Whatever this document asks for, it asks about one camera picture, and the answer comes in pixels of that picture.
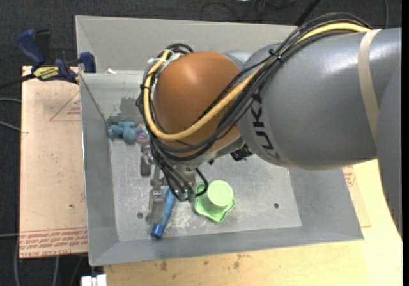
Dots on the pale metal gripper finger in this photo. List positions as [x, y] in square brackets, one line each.
[145, 166]
[155, 208]

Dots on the small pink and purple ball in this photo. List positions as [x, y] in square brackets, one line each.
[142, 135]

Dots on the brown cardboard board, red print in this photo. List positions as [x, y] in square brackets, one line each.
[51, 166]

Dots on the grey metal bin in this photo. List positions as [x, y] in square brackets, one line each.
[255, 182]

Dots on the light green plastic cup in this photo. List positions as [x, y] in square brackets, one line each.
[217, 198]

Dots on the teal toy animal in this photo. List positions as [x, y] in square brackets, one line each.
[126, 131]

